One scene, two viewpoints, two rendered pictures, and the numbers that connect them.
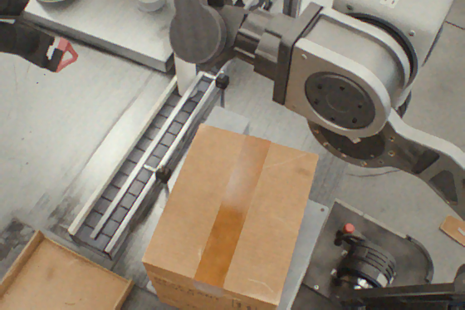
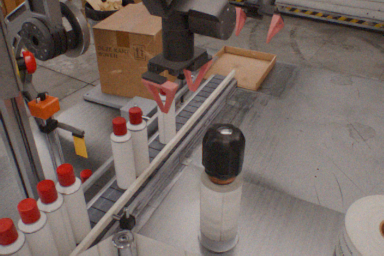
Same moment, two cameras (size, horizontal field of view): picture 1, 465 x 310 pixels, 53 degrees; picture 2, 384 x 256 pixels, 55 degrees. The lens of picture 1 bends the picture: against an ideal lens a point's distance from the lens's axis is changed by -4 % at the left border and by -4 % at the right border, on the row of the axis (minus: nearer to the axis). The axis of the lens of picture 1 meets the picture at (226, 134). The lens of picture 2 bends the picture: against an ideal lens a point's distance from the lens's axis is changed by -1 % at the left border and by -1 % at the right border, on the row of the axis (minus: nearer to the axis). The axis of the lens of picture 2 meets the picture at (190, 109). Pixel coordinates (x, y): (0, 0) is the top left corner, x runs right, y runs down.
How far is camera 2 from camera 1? 1.79 m
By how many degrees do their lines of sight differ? 91
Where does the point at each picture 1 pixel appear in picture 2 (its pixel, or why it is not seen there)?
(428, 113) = not seen: outside the picture
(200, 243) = not seen: hidden behind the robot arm
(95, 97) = (254, 157)
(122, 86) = not seen: hidden behind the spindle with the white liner
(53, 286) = (240, 76)
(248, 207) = (134, 17)
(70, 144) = (260, 128)
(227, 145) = (140, 29)
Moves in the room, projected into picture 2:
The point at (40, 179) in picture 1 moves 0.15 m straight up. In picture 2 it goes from (272, 111) to (277, 75)
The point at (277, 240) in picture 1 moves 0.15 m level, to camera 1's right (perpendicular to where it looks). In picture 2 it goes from (124, 11) to (86, 11)
